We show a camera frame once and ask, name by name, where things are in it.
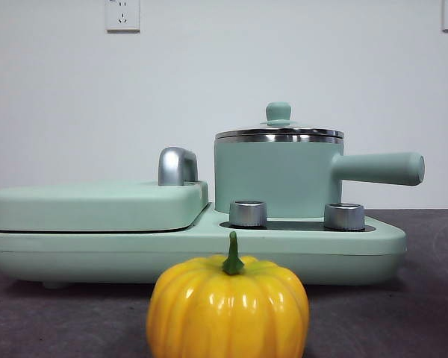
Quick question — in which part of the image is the glass lid with green knob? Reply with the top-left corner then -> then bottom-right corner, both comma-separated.
214,101 -> 345,145

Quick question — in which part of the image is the yellow pumpkin with green stem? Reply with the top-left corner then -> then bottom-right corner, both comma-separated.
146,230 -> 311,358

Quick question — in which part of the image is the silver control knob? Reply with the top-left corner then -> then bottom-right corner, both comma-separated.
228,200 -> 269,228
323,203 -> 366,230

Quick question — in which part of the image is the mint green grill cover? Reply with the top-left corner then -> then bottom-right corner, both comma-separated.
0,180 -> 211,232

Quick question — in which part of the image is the mint green breakfast machine base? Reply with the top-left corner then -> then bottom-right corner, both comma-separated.
0,201 -> 408,290

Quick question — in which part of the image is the mint green handled pot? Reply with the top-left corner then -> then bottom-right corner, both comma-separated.
214,128 -> 426,222

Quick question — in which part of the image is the chrome grill cover handle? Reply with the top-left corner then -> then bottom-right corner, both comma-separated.
158,147 -> 200,186

